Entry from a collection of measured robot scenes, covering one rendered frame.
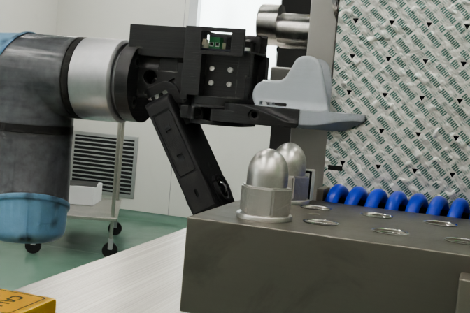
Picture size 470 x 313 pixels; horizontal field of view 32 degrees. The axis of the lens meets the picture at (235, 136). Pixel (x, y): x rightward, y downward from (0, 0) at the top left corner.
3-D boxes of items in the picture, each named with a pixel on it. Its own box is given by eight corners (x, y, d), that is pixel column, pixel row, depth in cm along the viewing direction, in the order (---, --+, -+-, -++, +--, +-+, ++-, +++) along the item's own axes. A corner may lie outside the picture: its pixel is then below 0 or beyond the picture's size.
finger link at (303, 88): (364, 58, 63) (252, 50, 66) (357, 134, 63) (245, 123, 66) (371, 61, 66) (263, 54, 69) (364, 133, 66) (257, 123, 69)
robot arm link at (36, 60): (5, 117, 81) (11, 33, 81) (103, 128, 78) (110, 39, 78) (-45, 117, 74) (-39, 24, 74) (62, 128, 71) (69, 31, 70)
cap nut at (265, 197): (245, 211, 55) (251, 144, 54) (298, 218, 53) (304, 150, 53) (228, 217, 51) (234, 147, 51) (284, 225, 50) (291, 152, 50)
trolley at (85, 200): (41, 229, 594) (52, 90, 588) (121, 235, 600) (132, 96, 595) (22, 255, 503) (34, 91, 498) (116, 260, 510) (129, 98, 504)
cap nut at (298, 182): (268, 195, 64) (273, 139, 64) (313, 201, 63) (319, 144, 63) (255, 200, 60) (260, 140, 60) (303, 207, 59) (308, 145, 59)
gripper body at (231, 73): (252, 28, 65) (117, 21, 69) (243, 135, 66) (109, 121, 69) (276, 38, 73) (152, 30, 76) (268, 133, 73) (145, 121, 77)
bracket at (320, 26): (258, 302, 82) (285, 0, 81) (320, 313, 80) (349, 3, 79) (244, 314, 78) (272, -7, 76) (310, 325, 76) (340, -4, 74)
